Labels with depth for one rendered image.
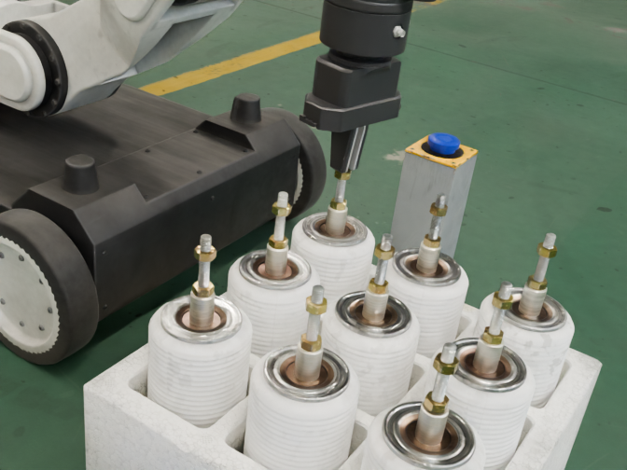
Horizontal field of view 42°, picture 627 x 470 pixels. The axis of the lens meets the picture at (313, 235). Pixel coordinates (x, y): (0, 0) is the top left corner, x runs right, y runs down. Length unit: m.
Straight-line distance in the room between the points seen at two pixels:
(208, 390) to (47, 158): 0.61
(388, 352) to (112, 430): 0.27
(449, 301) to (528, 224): 0.77
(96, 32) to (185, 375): 0.58
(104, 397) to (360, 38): 0.42
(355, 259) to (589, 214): 0.89
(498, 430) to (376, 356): 0.13
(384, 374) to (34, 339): 0.50
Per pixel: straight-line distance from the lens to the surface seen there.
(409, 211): 1.04
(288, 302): 0.81
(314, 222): 0.94
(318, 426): 0.69
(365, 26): 0.80
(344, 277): 0.91
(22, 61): 1.24
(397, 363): 0.79
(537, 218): 1.65
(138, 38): 1.07
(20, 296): 1.09
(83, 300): 1.02
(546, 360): 0.85
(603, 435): 1.15
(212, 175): 1.18
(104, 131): 1.36
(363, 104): 0.84
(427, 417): 0.65
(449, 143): 1.01
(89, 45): 1.19
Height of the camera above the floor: 0.70
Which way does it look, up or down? 29 degrees down
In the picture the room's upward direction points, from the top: 7 degrees clockwise
